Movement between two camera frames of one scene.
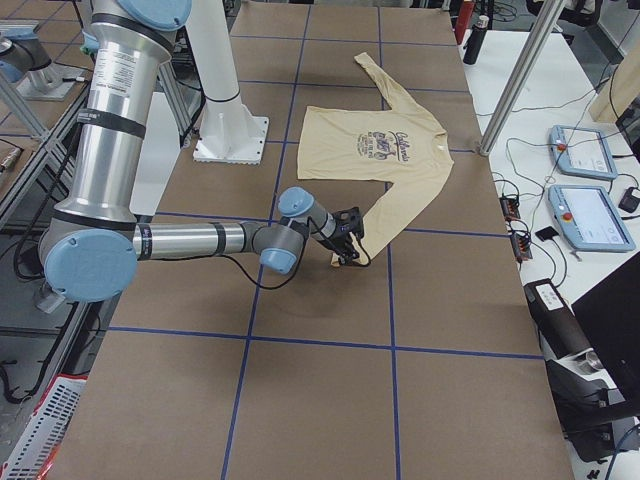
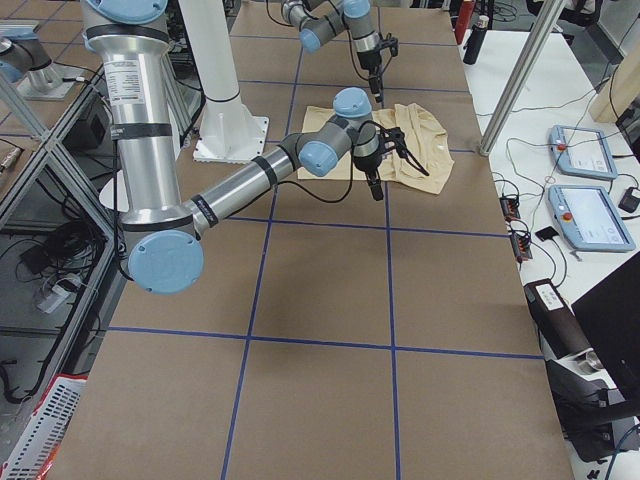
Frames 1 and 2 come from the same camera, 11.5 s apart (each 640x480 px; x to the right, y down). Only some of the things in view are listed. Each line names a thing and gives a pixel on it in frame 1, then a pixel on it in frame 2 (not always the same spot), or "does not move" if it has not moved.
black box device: x=560 y=334 does not move
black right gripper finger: x=345 y=251 to x=370 y=179
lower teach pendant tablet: x=589 y=218 does not move
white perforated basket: x=35 y=451 does not move
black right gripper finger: x=351 y=253 to x=376 y=186
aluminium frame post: x=519 y=76 does not move
